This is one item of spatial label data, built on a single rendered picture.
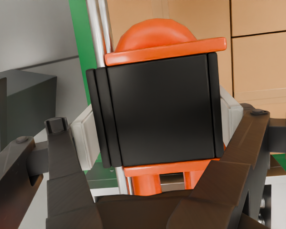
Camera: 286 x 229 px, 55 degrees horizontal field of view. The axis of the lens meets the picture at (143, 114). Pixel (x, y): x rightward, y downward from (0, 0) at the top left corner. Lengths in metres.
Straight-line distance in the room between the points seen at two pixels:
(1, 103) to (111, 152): 0.66
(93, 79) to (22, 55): 1.44
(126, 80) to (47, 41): 1.38
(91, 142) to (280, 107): 0.85
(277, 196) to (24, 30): 1.36
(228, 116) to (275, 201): 0.91
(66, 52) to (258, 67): 0.97
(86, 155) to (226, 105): 0.09
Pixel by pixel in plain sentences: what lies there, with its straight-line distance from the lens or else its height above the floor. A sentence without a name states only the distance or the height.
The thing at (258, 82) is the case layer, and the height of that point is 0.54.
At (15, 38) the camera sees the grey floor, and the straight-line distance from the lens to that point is 1.62.
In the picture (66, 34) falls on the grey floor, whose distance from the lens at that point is 1.51.
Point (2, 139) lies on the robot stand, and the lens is 0.87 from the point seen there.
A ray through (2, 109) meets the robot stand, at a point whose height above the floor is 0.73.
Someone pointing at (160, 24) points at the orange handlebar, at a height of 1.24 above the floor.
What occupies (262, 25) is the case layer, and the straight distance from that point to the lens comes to 0.93.
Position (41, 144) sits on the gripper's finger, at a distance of 0.16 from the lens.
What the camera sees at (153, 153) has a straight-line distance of 0.18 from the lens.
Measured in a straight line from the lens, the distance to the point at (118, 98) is 0.18.
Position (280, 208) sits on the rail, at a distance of 1.08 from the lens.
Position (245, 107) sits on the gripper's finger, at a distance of 0.18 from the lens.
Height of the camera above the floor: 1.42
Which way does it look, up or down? 73 degrees down
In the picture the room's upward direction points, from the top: 165 degrees counter-clockwise
